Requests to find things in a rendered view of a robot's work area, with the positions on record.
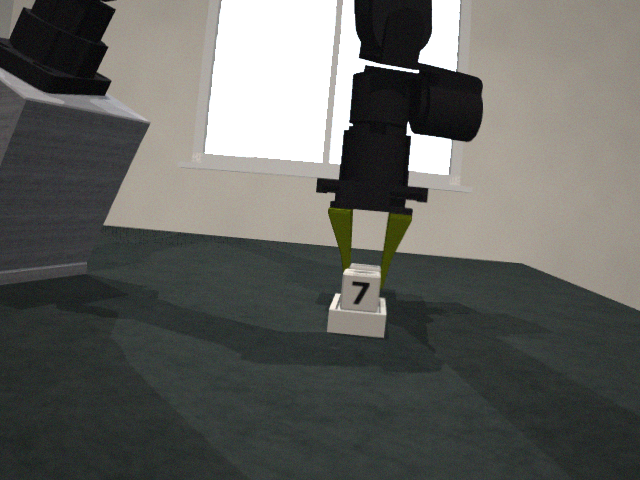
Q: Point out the white number cube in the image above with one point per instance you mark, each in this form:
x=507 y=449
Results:
x=365 y=267
x=360 y=290

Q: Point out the beige open-top tray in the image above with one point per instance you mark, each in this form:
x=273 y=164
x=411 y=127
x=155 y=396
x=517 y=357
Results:
x=355 y=322

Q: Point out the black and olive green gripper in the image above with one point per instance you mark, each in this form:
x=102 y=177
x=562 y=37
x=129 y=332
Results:
x=375 y=164

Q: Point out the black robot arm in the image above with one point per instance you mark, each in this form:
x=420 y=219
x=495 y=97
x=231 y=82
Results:
x=62 y=37

